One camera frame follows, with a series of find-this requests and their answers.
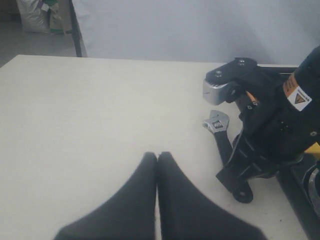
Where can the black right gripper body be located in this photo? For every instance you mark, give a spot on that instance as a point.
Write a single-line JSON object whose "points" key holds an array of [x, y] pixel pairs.
{"points": [[276, 130]]}

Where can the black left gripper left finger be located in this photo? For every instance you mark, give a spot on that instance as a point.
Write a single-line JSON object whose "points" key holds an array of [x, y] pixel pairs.
{"points": [[128, 215]]}

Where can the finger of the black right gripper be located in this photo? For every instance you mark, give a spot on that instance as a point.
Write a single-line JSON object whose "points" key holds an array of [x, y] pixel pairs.
{"points": [[239, 171]]}

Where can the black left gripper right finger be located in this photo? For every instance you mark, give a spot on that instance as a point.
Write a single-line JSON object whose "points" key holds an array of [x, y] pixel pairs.
{"points": [[187, 214]]}

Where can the adjustable wrench black handle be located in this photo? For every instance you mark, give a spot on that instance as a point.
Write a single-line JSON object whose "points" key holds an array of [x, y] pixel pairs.
{"points": [[217, 124]]}

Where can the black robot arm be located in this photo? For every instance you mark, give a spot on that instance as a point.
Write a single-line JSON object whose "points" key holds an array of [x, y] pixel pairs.
{"points": [[280, 114]]}

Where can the black plastic tool case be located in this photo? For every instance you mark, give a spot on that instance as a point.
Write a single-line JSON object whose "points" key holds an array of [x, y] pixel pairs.
{"points": [[301, 181]]}

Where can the yellow tape measure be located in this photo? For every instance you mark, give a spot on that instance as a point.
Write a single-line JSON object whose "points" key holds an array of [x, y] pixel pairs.
{"points": [[314, 150]]}

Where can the white sack in background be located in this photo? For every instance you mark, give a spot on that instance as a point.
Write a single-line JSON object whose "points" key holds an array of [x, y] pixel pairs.
{"points": [[34, 16]]}

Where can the black metal frame post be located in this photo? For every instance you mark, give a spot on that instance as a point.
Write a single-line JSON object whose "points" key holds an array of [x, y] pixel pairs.
{"points": [[74, 30]]}

